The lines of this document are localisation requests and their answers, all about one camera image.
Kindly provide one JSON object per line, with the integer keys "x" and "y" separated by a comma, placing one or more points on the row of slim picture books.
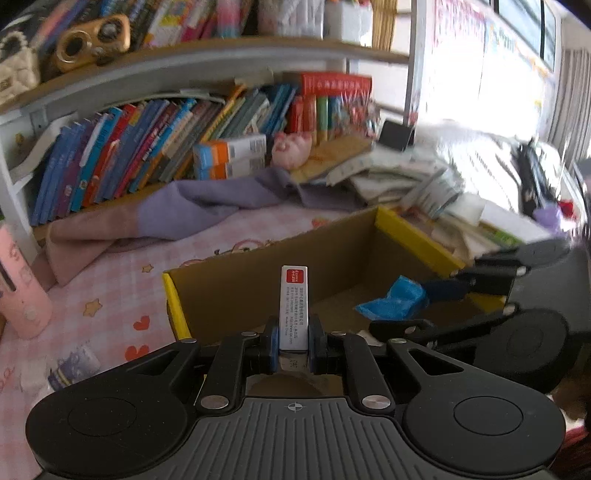
{"x": 175, "y": 18}

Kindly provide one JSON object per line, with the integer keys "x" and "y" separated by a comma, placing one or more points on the wall poster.
{"x": 466, "y": 37}

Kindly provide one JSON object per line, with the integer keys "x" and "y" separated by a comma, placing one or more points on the small purple object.
{"x": 548, "y": 216}

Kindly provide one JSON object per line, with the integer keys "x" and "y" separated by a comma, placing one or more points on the small purple printed packet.
{"x": 74, "y": 367}

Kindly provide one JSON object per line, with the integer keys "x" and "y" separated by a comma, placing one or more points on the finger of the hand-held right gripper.
{"x": 445, "y": 290}
{"x": 406, "y": 330}

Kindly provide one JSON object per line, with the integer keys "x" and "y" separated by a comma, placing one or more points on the pile of papers and booklets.
{"x": 397, "y": 184}

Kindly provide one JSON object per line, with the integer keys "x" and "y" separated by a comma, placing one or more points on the grey curtain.
{"x": 575, "y": 101}

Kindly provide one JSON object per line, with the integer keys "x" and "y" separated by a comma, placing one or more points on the cardboard box with yellow edges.
{"x": 323, "y": 258}

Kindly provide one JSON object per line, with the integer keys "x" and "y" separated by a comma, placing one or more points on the black box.
{"x": 395, "y": 134}

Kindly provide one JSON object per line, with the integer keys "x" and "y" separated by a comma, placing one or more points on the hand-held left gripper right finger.
{"x": 315, "y": 344}

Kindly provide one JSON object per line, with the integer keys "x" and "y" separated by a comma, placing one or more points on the brown cardboard sheet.
{"x": 337, "y": 159}

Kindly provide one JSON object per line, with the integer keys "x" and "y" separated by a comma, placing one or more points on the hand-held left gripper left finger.
{"x": 274, "y": 344}

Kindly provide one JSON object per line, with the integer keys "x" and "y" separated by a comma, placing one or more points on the pink checked tablecloth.
{"x": 115, "y": 286}

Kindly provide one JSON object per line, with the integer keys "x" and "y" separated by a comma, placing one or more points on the gold retro radio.
{"x": 92, "y": 44}

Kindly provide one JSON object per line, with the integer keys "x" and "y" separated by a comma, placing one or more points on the black object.
{"x": 533, "y": 175}

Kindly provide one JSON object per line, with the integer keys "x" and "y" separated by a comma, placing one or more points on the blue plastic bag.
{"x": 392, "y": 302}

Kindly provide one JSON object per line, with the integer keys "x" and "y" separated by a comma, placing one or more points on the pink pig plush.
{"x": 291, "y": 150}

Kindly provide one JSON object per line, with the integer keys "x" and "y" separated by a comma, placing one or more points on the orange and white box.
{"x": 231, "y": 148}
{"x": 235, "y": 168}

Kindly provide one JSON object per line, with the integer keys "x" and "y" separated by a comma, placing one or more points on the white box with red label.
{"x": 293, "y": 314}

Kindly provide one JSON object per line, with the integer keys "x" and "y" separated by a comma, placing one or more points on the row of colourful books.
{"x": 138, "y": 147}

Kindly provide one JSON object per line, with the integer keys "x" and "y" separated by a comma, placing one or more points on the pink bottle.
{"x": 23, "y": 295}

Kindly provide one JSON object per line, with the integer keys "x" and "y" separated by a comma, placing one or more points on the white storage box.
{"x": 348, "y": 23}

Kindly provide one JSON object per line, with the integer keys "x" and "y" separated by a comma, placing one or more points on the purple and mauve cloth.
{"x": 207, "y": 203}

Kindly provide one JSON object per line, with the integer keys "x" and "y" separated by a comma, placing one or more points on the red boxed book set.
{"x": 337, "y": 106}

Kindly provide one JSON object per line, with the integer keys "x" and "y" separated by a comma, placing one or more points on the patterned storage box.
{"x": 291, "y": 16}

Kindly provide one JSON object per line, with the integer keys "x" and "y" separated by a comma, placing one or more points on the white bookshelf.
{"x": 184, "y": 64}

